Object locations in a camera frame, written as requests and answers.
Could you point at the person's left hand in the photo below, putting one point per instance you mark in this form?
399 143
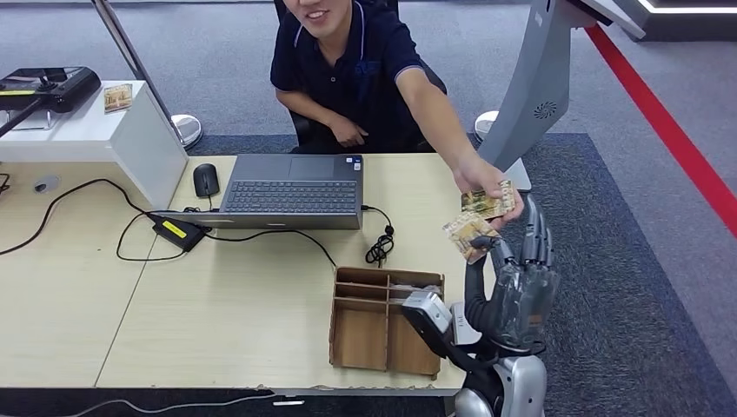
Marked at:
481 172

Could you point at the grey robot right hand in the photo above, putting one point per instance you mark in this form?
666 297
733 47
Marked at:
518 311

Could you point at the person's right hand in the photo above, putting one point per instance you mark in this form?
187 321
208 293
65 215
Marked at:
348 129

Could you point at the wooden compartment organizer box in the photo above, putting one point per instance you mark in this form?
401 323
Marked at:
360 339

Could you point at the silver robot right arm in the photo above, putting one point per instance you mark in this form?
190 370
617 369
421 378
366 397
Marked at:
524 385

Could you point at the person's left forearm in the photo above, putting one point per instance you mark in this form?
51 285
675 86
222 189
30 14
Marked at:
443 126

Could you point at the person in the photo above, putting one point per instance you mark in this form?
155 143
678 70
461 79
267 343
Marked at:
357 69

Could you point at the black card reader device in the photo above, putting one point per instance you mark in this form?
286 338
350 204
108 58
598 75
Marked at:
63 86

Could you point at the black office chair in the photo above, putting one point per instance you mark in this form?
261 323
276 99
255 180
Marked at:
300 129

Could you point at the round chrome base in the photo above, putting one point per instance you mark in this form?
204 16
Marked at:
483 124

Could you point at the grey laptop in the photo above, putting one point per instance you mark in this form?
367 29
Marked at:
288 193

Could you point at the grey kiosk stand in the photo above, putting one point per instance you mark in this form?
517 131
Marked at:
529 86

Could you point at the black computer mouse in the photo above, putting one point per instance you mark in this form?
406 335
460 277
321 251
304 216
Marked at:
206 179

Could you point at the stanchion pole with chrome base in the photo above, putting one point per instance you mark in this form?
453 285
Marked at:
187 131

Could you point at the black power adapter yellow label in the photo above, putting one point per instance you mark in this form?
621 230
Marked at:
177 233

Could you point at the small white label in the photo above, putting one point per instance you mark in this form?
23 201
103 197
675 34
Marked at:
288 403

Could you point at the white lit platform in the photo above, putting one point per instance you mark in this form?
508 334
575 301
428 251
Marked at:
691 26

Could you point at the white cabinet box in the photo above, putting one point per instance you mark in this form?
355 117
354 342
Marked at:
86 138

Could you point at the clear acrylic stand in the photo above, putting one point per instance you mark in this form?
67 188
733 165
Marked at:
43 124

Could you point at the grey desk grommet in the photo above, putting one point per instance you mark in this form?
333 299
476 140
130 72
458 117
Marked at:
45 185

